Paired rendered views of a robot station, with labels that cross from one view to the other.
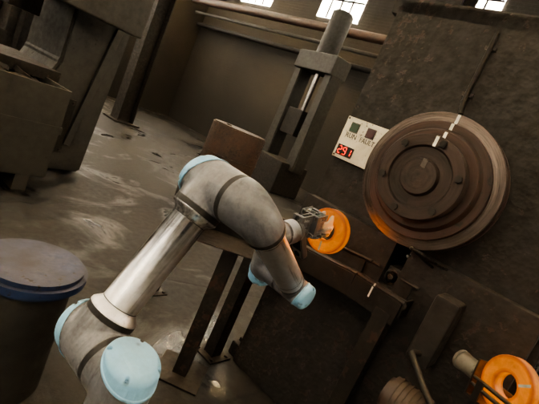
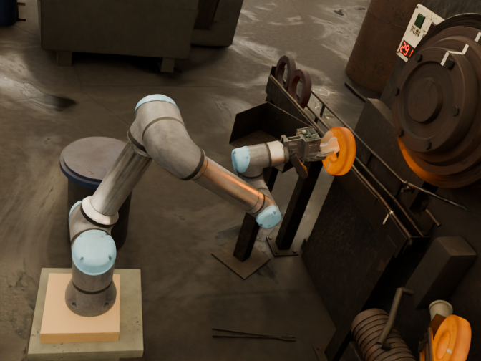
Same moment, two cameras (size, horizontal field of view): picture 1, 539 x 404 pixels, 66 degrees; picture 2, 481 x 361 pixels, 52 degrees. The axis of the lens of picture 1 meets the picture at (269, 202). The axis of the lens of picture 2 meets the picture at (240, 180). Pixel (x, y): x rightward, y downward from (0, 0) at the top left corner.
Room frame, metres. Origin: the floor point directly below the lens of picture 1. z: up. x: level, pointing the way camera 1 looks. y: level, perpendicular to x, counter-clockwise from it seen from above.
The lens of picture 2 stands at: (0.04, -0.63, 1.60)
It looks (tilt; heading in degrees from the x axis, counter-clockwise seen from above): 35 degrees down; 28
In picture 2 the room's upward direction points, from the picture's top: 16 degrees clockwise
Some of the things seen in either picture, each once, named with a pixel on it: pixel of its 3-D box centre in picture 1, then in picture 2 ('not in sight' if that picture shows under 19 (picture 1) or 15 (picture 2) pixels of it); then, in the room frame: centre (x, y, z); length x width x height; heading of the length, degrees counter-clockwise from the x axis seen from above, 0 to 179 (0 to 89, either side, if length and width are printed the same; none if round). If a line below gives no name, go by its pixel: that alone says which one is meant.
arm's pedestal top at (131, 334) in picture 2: not in sight; (89, 310); (0.73, 0.12, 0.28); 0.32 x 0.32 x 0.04; 48
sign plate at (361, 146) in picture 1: (366, 146); (428, 44); (1.75, -0.27, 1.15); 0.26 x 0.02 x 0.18; 53
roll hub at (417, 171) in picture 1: (420, 177); (429, 101); (1.38, -0.42, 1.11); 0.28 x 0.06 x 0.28; 53
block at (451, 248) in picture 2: (435, 330); (438, 273); (1.32, -0.67, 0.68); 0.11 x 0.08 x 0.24; 143
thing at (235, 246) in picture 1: (206, 294); (255, 195); (1.57, 0.08, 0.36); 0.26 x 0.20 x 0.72; 88
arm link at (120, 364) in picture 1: (123, 380); (93, 258); (0.73, 0.12, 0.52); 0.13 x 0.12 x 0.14; 55
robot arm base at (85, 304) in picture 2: not in sight; (91, 286); (0.73, 0.12, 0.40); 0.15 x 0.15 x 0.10
